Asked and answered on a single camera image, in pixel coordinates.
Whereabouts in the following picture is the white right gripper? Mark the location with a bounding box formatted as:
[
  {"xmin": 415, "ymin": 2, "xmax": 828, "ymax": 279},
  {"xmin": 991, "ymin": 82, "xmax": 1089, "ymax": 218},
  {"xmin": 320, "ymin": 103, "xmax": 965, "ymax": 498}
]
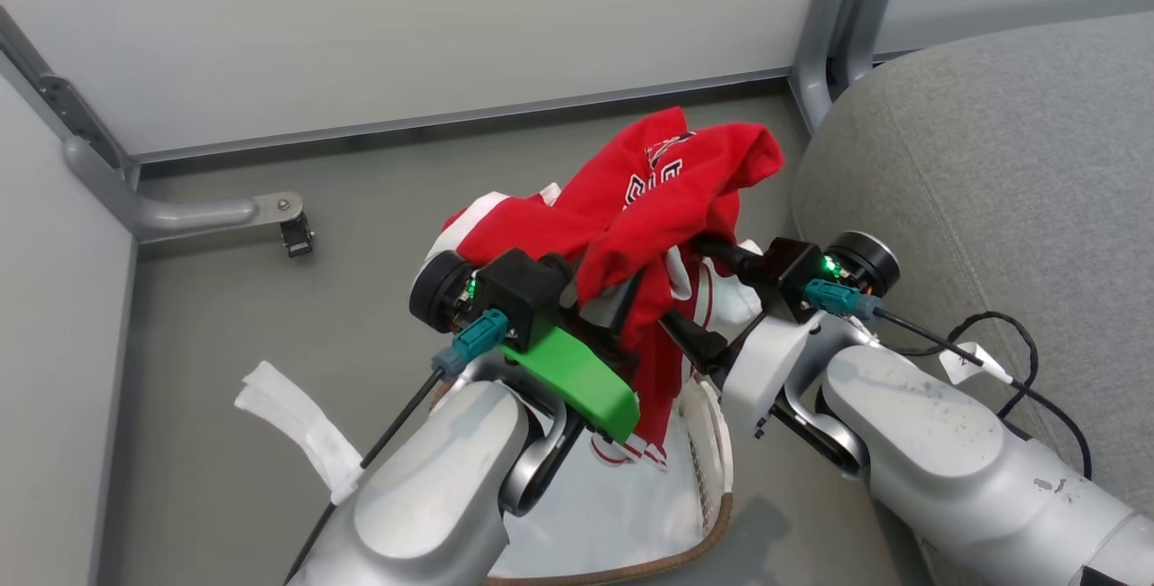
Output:
[{"xmin": 660, "ymin": 235, "xmax": 827, "ymax": 439}]

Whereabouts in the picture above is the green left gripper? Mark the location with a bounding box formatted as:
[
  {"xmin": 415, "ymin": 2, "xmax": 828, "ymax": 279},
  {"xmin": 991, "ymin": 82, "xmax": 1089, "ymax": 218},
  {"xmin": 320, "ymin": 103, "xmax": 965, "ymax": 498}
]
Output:
[{"xmin": 498, "ymin": 271, "xmax": 646, "ymax": 444}]

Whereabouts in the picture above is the red jersey garment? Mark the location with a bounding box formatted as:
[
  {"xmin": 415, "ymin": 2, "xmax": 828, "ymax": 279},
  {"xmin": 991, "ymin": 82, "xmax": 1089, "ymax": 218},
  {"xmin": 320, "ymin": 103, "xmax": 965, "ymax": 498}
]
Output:
[{"xmin": 442, "ymin": 106, "xmax": 785, "ymax": 444}]

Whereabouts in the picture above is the white fabric basket brown rim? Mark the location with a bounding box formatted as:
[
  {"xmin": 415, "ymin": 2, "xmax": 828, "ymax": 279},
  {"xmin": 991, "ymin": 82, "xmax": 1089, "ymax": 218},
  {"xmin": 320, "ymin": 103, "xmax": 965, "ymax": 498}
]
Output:
[{"xmin": 424, "ymin": 189, "xmax": 767, "ymax": 586}]

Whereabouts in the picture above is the white garment with red trim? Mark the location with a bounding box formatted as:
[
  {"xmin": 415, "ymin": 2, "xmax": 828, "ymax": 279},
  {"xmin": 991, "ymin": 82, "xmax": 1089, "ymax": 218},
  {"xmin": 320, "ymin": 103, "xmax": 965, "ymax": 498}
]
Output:
[{"xmin": 591, "ymin": 242, "xmax": 767, "ymax": 472}]

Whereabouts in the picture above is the grey fabric sofa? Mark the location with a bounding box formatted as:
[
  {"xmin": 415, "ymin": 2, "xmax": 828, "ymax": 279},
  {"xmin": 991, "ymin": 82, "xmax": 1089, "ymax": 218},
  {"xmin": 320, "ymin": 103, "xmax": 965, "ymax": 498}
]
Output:
[{"xmin": 791, "ymin": 11, "xmax": 1154, "ymax": 517}]

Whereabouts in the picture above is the small black caster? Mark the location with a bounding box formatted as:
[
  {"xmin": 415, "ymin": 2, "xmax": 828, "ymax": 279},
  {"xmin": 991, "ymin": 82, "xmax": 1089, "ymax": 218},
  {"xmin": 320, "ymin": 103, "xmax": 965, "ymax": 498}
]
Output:
[{"xmin": 279, "ymin": 211, "xmax": 316, "ymax": 259}]

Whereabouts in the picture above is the grey metal partition foot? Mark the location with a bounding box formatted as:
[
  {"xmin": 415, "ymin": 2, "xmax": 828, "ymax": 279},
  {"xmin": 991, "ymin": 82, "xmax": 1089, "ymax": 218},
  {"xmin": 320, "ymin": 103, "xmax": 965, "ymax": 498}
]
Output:
[{"xmin": 61, "ymin": 133, "xmax": 305, "ymax": 245}]

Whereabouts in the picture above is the teal right cable connector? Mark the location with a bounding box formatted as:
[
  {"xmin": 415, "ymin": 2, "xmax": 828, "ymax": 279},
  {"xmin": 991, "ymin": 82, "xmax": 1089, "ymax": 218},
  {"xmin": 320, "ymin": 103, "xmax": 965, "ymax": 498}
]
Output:
[{"xmin": 804, "ymin": 279, "xmax": 885, "ymax": 322}]

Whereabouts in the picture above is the teal cable connector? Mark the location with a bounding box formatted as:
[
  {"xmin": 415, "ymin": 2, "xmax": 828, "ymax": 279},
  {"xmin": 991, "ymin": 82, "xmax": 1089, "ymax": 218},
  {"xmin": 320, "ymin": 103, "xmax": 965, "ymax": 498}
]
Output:
[
  {"xmin": 431, "ymin": 307, "xmax": 511, "ymax": 380},
  {"xmin": 804, "ymin": 279, "xmax": 885, "ymax": 322}
]

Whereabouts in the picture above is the teal left cable connector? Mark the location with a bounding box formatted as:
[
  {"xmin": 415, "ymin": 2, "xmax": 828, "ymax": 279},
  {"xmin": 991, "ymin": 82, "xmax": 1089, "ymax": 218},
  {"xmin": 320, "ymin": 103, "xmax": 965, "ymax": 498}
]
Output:
[{"xmin": 431, "ymin": 307, "xmax": 511, "ymax": 380}]

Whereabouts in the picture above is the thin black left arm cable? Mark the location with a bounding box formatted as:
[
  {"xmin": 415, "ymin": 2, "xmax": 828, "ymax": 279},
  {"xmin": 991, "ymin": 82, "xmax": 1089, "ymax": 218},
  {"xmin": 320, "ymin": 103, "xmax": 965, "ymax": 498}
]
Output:
[{"xmin": 282, "ymin": 366, "xmax": 448, "ymax": 585}]

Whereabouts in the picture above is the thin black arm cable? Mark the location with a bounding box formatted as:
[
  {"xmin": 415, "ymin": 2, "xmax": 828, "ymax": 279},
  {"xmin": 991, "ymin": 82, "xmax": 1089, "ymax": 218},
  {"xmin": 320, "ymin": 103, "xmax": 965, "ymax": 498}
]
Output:
[
  {"xmin": 876, "ymin": 309, "xmax": 1094, "ymax": 481},
  {"xmin": 282, "ymin": 366, "xmax": 448, "ymax": 585}
]

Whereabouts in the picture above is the white cable tag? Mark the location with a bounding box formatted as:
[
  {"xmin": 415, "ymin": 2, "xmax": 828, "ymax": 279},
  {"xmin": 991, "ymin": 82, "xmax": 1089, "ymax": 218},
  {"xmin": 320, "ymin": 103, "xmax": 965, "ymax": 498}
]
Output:
[{"xmin": 938, "ymin": 342, "xmax": 1016, "ymax": 387}]

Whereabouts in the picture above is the grey metal partition post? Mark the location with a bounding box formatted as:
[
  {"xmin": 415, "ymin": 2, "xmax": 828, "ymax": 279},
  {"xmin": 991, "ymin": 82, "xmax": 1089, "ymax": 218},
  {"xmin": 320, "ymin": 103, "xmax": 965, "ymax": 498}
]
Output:
[{"xmin": 788, "ymin": 0, "xmax": 899, "ymax": 134}]

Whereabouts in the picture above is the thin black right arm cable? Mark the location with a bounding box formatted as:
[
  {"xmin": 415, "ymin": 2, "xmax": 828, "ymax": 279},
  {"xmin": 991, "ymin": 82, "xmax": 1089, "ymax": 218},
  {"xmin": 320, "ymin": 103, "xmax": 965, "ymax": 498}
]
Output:
[{"xmin": 876, "ymin": 309, "xmax": 1094, "ymax": 481}]

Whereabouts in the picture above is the white fabric basket handle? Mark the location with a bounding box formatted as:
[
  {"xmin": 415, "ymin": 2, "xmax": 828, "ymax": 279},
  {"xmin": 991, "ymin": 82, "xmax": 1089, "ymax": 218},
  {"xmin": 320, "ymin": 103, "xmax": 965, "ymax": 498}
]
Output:
[{"xmin": 234, "ymin": 360, "xmax": 364, "ymax": 507}]

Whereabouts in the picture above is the dark partition corner rail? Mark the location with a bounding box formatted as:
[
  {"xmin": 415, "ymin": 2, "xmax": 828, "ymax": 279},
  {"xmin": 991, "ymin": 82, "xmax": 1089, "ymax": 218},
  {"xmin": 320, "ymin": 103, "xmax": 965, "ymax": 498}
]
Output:
[{"xmin": 0, "ymin": 5, "xmax": 141, "ymax": 186}]

